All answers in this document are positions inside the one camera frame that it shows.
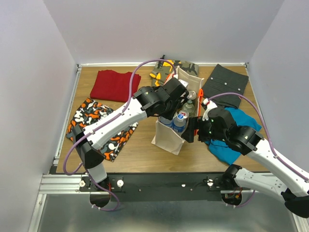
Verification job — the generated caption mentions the folded red shirt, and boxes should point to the folded red shirt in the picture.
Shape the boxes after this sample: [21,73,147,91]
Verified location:
[90,70,132,102]

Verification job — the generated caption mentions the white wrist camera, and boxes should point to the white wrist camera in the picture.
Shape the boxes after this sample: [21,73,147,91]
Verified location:
[178,79,189,89]
[201,98,217,121]

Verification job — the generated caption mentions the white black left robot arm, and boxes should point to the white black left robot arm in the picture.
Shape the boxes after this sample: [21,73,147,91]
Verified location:
[72,77,188,191]

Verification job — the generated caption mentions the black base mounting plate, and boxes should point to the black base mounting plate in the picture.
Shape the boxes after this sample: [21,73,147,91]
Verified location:
[79,172,252,203]

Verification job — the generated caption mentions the orange black patterned shorts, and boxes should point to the orange black patterned shorts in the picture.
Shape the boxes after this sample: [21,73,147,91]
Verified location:
[66,98,138,162]

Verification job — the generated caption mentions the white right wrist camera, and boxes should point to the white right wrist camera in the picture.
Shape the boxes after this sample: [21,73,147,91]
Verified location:
[201,98,217,121]

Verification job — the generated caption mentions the red tab can front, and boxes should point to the red tab can front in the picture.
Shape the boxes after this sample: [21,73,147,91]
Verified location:
[179,110,189,118]

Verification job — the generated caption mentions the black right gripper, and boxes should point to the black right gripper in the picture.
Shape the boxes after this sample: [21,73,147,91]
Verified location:
[181,115,227,142]

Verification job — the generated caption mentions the beige canvas tote bag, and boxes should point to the beige canvas tote bag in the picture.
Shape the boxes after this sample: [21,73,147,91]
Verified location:
[152,67,204,155]

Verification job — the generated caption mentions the dark grey buttoned garment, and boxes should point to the dark grey buttoned garment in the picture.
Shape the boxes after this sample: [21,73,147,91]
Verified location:
[202,64,249,109]

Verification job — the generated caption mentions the teal blue shirt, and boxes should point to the teal blue shirt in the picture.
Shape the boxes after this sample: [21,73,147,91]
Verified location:
[205,107,262,165]

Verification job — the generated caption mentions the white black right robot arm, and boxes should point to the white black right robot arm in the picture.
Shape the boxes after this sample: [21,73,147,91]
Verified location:
[181,107,309,218]

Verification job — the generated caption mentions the green cap glass bottle back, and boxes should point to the green cap glass bottle back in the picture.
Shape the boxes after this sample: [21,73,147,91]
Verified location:
[182,100,195,116]

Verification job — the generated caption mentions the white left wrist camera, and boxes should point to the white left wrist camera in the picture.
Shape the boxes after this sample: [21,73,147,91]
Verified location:
[178,79,189,89]

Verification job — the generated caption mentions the camouflage yellow green shorts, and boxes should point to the camouflage yellow green shorts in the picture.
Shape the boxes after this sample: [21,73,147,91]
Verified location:
[150,59,199,87]

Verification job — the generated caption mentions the aluminium table frame rail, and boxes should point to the aluminium table frame rail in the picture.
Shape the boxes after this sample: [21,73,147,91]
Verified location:
[28,63,309,232]

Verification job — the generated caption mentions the Pocari Sweat bottle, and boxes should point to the Pocari Sweat bottle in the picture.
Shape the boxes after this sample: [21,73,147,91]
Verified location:
[172,112,188,134]
[159,116,173,128]

